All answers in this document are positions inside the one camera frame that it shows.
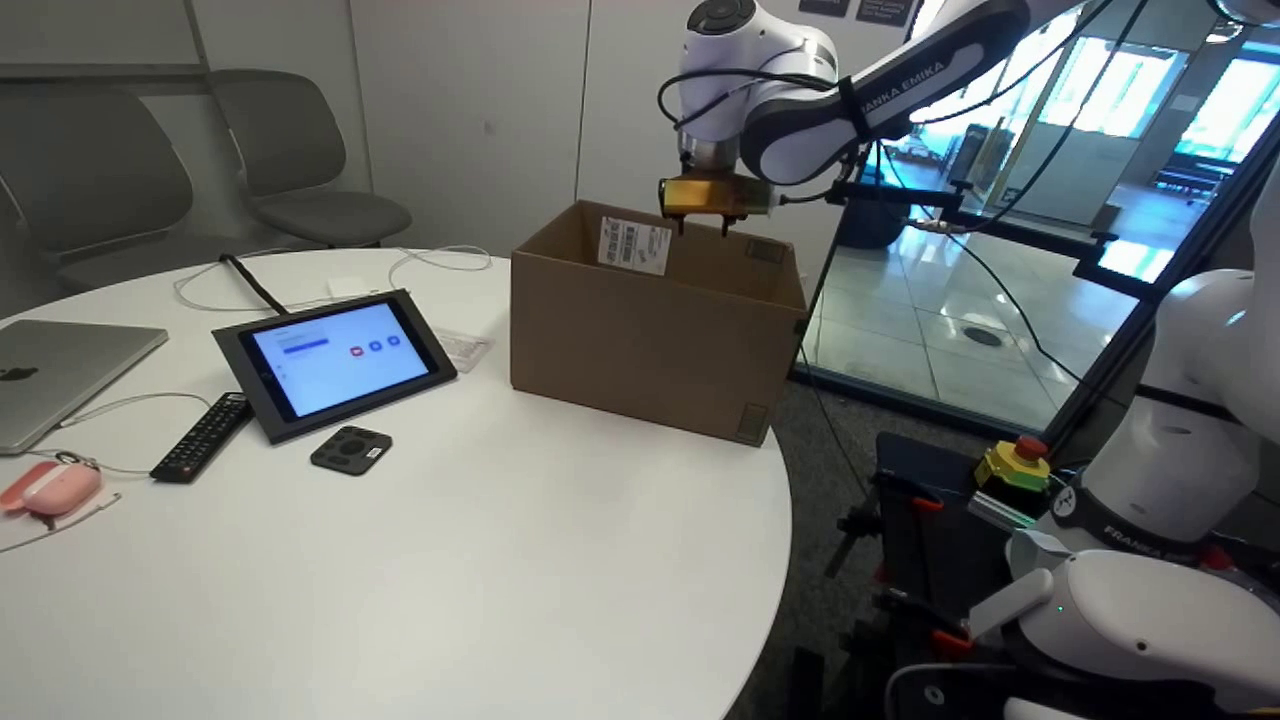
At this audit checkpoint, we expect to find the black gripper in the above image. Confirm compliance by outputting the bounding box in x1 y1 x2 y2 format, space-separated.
679 135 740 183

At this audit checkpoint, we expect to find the brown cardboard box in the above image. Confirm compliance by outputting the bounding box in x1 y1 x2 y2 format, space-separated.
508 196 810 450

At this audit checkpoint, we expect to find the grey shell chair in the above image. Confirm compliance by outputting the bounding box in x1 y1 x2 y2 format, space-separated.
211 68 416 254

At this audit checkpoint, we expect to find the black tablet with screen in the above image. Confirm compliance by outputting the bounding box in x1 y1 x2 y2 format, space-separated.
211 287 459 450

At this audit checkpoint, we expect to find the yellow red emergency stop button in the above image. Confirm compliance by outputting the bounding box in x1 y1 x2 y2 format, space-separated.
973 433 1060 506

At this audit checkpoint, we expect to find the small black device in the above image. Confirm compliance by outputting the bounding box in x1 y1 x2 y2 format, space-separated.
310 425 397 482

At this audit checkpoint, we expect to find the black robot stand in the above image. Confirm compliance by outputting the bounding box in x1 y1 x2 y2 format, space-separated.
823 425 1072 720

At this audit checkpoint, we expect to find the black remote control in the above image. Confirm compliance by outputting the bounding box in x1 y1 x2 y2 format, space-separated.
149 387 258 488

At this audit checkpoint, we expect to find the large grey chair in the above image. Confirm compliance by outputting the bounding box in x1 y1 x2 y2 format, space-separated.
0 84 198 293

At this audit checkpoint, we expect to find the silver laptop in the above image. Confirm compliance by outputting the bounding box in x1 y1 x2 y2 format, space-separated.
0 315 171 459

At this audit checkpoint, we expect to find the pink computer mouse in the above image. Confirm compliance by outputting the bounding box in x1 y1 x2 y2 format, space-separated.
0 453 110 524

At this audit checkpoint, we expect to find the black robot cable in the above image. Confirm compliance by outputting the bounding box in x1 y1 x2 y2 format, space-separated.
656 0 1153 135

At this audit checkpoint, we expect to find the black cable on table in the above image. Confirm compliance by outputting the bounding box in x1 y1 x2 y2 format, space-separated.
218 254 291 321

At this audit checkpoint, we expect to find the white cable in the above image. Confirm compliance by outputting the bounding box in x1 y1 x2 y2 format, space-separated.
57 387 224 433

